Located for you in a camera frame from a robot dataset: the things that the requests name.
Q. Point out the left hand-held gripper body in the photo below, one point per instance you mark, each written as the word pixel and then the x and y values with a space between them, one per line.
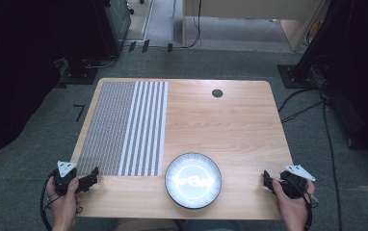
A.
pixel 64 183

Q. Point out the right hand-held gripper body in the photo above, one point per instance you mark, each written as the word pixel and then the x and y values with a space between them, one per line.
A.
pixel 293 184

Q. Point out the person's right hand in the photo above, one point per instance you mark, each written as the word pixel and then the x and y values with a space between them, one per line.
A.
pixel 290 205

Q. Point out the person's left hand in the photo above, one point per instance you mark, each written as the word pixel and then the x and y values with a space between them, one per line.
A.
pixel 64 205

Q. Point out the grey striped placemat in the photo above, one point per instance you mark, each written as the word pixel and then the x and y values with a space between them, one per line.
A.
pixel 121 128

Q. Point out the black round table grommet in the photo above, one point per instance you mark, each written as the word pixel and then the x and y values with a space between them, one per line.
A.
pixel 217 93

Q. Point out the black stand base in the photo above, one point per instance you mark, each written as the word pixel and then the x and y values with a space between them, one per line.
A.
pixel 79 75
pixel 296 77

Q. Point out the black tape strip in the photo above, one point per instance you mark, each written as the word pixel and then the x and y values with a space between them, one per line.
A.
pixel 170 47

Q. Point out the dark grey cabinet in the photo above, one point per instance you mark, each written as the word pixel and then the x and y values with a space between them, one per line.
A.
pixel 119 19

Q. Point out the light wooden desk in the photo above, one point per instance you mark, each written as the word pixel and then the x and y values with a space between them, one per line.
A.
pixel 252 8

